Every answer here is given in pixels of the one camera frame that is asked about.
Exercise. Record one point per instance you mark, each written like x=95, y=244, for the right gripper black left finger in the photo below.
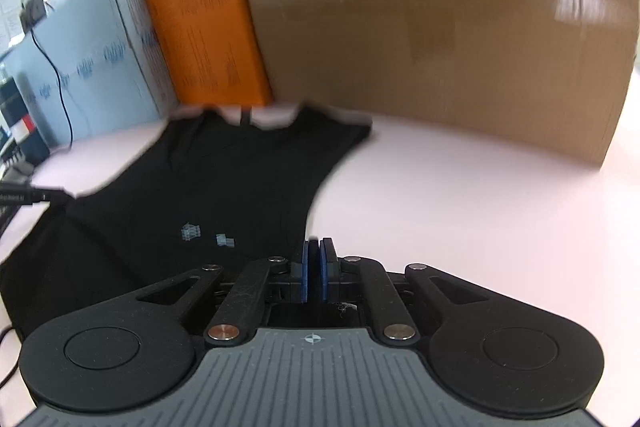
x=274, y=280

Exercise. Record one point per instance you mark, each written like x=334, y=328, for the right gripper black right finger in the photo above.
x=365, y=282

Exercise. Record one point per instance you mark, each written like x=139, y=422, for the black t-shirt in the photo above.
x=206, y=192

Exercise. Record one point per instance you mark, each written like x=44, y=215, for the light blue cardboard box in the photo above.
x=92, y=67

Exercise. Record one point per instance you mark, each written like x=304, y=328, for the orange cardboard box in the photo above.
x=211, y=52

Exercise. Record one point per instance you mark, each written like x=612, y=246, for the large brown cardboard box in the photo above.
x=549, y=73

